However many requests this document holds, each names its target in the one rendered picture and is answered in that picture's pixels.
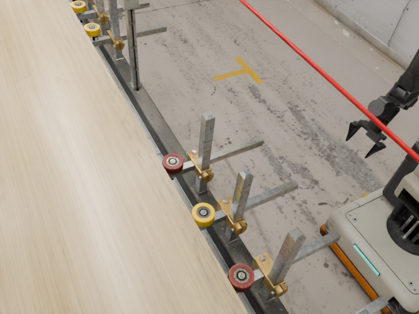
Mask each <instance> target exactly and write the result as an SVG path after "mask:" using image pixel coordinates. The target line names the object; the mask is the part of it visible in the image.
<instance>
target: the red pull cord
mask: <svg viewBox="0 0 419 314"><path fill-rule="evenodd" d="M239 1H240V2H241V3H242V4H244V5H245V6H246V7H247V8H248V9H249V10H250V11H251V12H252V13H253V14H254V15H255V16H257V17H258V18H259V19H260V20H261V21H262V22H263V23H265V25H267V26H268V28H270V29H271V30H272V31H273V32H274V33H275V34H277V35H278V36H279V37H280V38H281V39H282V40H283V41H284V42H285V43H286V44H287V45H288V46H289V47H291V48H292V49H293V50H294V51H295V52H296V53H298V54H299V55H300V56H301V57H302V58H303V59H304V60H305V61H306V62H307V63H308V64H309V65H311V66H312V67H313V68H314V69H315V70H316V71H317V72H318V73H320V74H321V76H323V77H324V78H325V79H326V80H327V81H328V82H329V83H331V84H332V85H333V86H334V87H335V88H336V89H337V90H338V91H339V92H340V93H341V94H342V95H343V96H345V97H346V98H347V99H348V100H349V101H350V102H352V103H353V104H354V105H355V106H356V107H357V108H358V109H359V110H360V111H361V112H362V113H363V114H364V115H366V116H367V117H368V118H369V119H370V120H371V121H373V122H374V123H375V124H376V125H377V126H378V127H379V128H380V129H381V130H382V131H383V132H384V133H386V134H387V135H388V136H389V137H390V138H391V139H392V140H393V141H394V142H395V143H396V144H397V145H399V146H400V147H401V148H402V149H403V150H404V151H406V152H407V153H408V154H409V155H410V156H411V157H412V158H413V159H414V160H415V161H416V162H417V163H418V164H419V155H418V154H416V153H415V152H414V151H413V150H412V149H411V148H410V147H409V146H408V145H407V144H405V143H404V142H403V141H402V140H401V139H400V138H399V137H398V136H397V135H396V134H394V133H393V132H392V131H391V130H390V129H389V128H387V127H386V126H385V125H384V124H383V123H382V122H381V121H380V120H379V119H378V118H376V117H375V116H374V115H373V114H372V113H370V112H369V111H368V110H367V109H366V108H365V107H364V106H363V105H362V104H361V103H360V102H358V101H357V100H356V99H355V98H354V97H353V96H351V94H350V93H349V92H347V91H346V90H345V89H344V88H343V87H341V86H340V85H339V84H338V83H337V82H336V81H335V80H334V79H333V78H332V77H330V76H329V75H328V74H327V73H326V72H325V71H323V70H322V69H321V68H320V67H319V66H318V65H317V64H316V63H315V62H314V61H312V60H311V59H310V58H309V57H308V56H307V55H305V53H303V51H301V50H300V49H299V48H298V47H297V46H296V45H294V44H293V43H292V42H291V41H290V40H289V39H288V38H287V37H286V36H285V35H283V34H282V33H281V32H280V31H279V30H277V29H276V28H275V27H274V26H273V25H272V24H271V23H270V22H269V21H268V20H267V19H265V18H264V17H263V16H262V15H261V14H260V13H258V12H257V10H255V9H254V8H253V7H252V6H251V5H250V4H248V3H247V2H246V1H245V0H239Z"/></svg>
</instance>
